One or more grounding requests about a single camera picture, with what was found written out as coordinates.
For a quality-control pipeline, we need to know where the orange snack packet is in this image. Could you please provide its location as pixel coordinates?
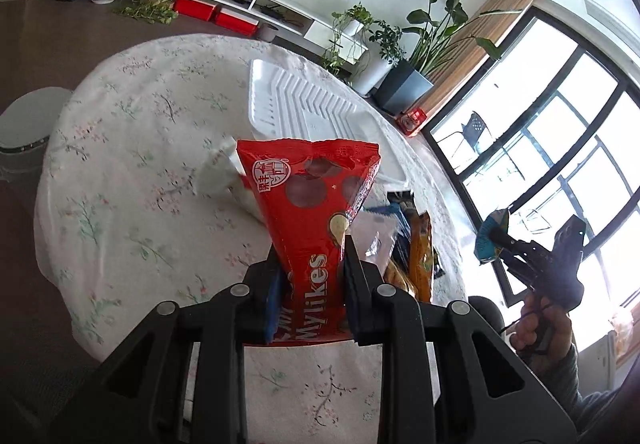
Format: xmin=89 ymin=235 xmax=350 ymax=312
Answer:
xmin=383 ymin=212 xmax=435 ymax=303

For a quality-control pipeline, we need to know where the blue snack packet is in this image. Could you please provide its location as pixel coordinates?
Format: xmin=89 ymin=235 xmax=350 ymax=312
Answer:
xmin=366 ymin=204 xmax=411 ymax=273

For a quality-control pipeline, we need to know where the teal snack packet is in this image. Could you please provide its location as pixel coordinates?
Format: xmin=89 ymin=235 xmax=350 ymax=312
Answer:
xmin=474 ymin=209 xmax=510 ymax=264

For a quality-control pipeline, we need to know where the red Mylikes snack bag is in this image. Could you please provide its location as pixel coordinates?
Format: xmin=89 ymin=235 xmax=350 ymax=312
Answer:
xmin=236 ymin=138 xmax=381 ymax=346

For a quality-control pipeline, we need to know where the person's right forearm grey sleeve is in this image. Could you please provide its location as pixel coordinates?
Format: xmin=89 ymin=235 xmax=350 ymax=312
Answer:
xmin=536 ymin=344 xmax=639 ymax=443

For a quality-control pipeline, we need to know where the person's right hand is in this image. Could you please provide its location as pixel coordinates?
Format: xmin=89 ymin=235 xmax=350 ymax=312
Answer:
xmin=510 ymin=294 xmax=573 ymax=365

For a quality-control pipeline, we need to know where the black balcony chair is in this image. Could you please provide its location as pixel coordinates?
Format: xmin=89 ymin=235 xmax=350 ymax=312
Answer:
xmin=437 ymin=110 xmax=489 ymax=157

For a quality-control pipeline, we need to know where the red gift box on floor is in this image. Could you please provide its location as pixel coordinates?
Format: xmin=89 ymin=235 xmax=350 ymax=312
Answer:
xmin=396 ymin=108 xmax=427 ymax=138

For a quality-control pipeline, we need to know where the white plastic tray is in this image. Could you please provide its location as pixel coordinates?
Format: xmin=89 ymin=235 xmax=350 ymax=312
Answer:
xmin=248 ymin=60 xmax=408 ymax=187

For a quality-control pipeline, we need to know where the white pot plant right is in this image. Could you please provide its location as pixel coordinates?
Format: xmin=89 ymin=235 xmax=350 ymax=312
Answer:
xmin=349 ymin=19 xmax=405 ymax=96

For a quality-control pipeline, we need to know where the hanging plant on console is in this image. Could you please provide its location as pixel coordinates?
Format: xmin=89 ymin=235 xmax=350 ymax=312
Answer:
xmin=321 ymin=3 xmax=373 ymax=76

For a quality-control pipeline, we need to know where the small grey pot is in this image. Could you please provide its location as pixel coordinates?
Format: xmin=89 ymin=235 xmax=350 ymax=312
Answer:
xmin=256 ymin=22 xmax=279 ymax=43

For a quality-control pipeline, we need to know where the blue planter tall plant right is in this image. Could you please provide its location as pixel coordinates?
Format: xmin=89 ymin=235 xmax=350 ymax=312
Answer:
xmin=373 ymin=0 xmax=520 ymax=116

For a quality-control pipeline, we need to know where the red storage box right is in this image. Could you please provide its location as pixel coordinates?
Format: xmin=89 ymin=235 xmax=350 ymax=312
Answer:
xmin=214 ymin=8 xmax=259 ymax=37

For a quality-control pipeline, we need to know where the red storage box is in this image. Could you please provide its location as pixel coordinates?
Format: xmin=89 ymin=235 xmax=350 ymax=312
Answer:
xmin=174 ymin=0 xmax=217 ymax=22
xmin=214 ymin=8 xmax=259 ymax=37

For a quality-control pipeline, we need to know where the white TV console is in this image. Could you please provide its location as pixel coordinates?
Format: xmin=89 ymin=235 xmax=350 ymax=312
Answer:
xmin=144 ymin=0 xmax=369 ymax=63

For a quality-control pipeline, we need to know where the grey round stool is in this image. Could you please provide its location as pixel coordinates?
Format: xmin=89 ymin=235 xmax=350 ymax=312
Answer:
xmin=1 ymin=86 xmax=73 ymax=182

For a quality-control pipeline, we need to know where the red storage box left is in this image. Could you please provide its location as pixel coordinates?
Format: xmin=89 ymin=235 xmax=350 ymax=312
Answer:
xmin=174 ymin=0 xmax=217 ymax=22

